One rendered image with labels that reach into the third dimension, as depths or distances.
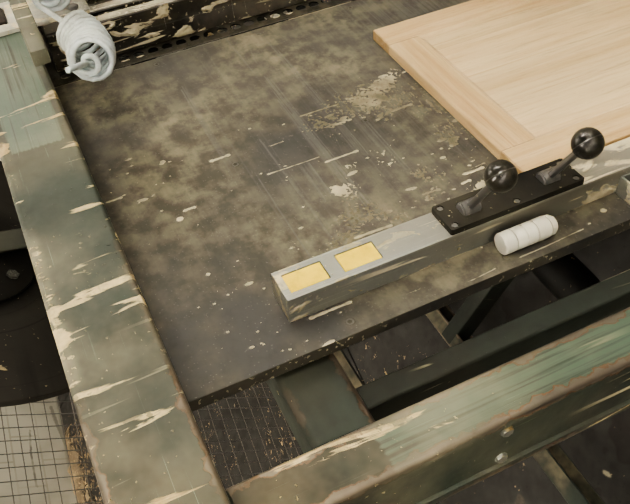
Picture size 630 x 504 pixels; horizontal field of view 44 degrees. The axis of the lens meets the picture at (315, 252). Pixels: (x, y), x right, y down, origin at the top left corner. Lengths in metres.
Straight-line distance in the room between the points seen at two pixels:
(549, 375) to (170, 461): 0.39
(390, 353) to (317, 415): 2.34
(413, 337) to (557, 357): 2.30
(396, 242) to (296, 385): 0.21
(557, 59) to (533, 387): 0.67
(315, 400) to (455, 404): 0.18
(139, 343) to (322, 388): 0.23
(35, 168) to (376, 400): 0.52
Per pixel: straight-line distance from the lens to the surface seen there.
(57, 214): 0.99
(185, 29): 1.47
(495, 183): 0.89
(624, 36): 1.43
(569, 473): 2.58
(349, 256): 0.95
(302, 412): 0.90
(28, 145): 1.12
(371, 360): 3.32
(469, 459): 0.84
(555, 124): 1.21
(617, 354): 0.88
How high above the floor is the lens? 2.23
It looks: 38 degrees down
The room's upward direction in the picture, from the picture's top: 83 degrees counter-clockwise
